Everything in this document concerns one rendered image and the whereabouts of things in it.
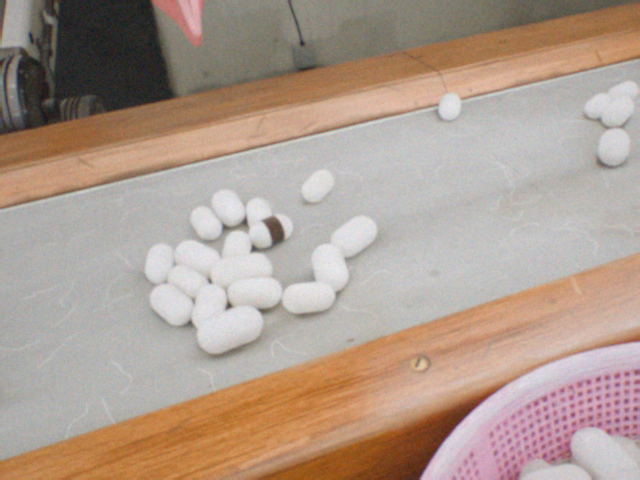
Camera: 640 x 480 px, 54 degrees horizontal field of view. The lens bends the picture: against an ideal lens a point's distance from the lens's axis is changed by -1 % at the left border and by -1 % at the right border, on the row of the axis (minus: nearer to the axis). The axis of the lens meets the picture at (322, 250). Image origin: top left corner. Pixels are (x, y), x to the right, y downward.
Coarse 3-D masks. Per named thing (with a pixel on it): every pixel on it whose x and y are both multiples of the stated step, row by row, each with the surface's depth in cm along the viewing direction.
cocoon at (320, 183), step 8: (312, 176) 48; (320, 176) 47; (328, 176) 48; (304, 184) 47; (312, 184) 47; (320, 184) 47; (328, 184) 48; (304, 192) 47; (312, 192) 47; (320, 192) 47; (328, 192) 48; (312, 200) 47
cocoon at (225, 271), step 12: (216, 264) 38; (228, 264) 38; (240, 264) 38; (252, 264) 38; (264, 264) 38; (216, 276) 38; (228, 276) 38; (240, 276) 38; (252, 276) 38; (264, 276) 38
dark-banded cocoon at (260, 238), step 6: (276, 216) 43; (282, 216) 43; (258, 222) 43; (282, 222) 43; (288, 222) 43; (252, 228) 42; (258, 228) 42; (264, 228) 42; (288, 228) 43; (252, 234) 42; (258, 234) 42; (264, 234) 42; (288, 234) 43; (252, 240) 42; (258, 240) 42; (264, 240) 42; (270, 240) 42; (258, 246) 43; (264, 246) 43
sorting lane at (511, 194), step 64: (384, 128) 58; (448, 128) 57; (512, 128) 56; (576, 128) 54; (128, 192) 52; (192, 192) 51; (256, 192) 50; (384, 192) 48; (448, 192) 47; (512, 192) 46; (576, 192) 45; (0, 256) 46; (64, 256) 45; (128, 256) 44; (384, 256) 41; (448, 256) 40; (512, 256) 40; (576, 256) 39; (0, 320) 39; (64, 320) 39; (128, 320) 38; (192, 320) 37; (320, 320) 36; (384, 320) 36; (0, 384) 34; (64, 384) 34; (128, 384) 33; (192, 384) 33; (0, 448) 30
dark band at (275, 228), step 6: (270, 216) 43; (264, 222) 42; (270, 222) 42; (276, 222) 43; (270, 228) 42; (276, 228) 42; (282, 228) 43; (270, 234) 42; (276, 234) 42; (282, 234) 43; (276, 240) 43; (282, 240) 43
